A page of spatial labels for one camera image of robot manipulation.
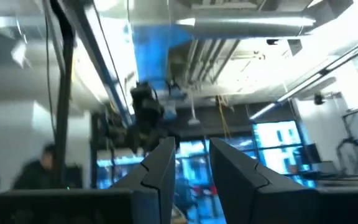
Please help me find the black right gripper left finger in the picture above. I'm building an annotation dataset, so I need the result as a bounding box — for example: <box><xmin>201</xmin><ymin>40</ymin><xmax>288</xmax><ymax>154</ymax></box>
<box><xmin>110</xmin><ymin>136</ymin><xmax>176</xmax><ymax>224</ymax></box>

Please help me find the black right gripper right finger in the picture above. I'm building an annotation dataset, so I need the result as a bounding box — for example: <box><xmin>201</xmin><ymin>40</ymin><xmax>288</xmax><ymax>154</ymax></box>
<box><xmin>209</xmin><ymin>138</ymin><xmax>320</xmax><ymax>224</ymax></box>

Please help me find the long ceiling light strip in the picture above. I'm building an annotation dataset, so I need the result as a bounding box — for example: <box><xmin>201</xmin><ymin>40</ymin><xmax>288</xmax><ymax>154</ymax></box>
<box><xmin>249</xmin><ymin>34</ymin><xmax>358</xmax><ymax>121</ymax></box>

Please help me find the person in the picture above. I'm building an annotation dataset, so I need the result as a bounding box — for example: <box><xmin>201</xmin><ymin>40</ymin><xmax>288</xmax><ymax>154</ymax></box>
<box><xmin>11</xmin><ymin>142</ymin><xmax>58</xmax><ymax>190</ymax></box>

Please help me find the yellow hanging cable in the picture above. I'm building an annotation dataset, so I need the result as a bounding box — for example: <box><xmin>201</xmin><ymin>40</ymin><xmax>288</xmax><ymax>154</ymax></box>
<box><xmin>216</xmin><ymin>95</ymin><xmax>232</xmax><ymax>139</ymax></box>

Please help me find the black vertical frame post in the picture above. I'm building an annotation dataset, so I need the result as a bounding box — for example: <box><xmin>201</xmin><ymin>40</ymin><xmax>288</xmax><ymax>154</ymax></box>
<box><xmin>48</xmin><ymin>0</ymin><xmax>76</xmax><ymax>189</ymax></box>

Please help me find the thin black hanging cable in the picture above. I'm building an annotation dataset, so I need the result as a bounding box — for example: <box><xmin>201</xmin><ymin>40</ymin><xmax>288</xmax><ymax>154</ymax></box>
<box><xmin>43</xmin><ymin>9</ymin><xmax>58</xmax><ymax>138</ymax></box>

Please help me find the silver ceiling air duct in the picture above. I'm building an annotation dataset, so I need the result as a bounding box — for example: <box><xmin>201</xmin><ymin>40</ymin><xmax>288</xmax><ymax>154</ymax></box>
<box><xmin>175</xmin><ymin>14</ymin><xmax>317</xmax><ymax>39</ymax></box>

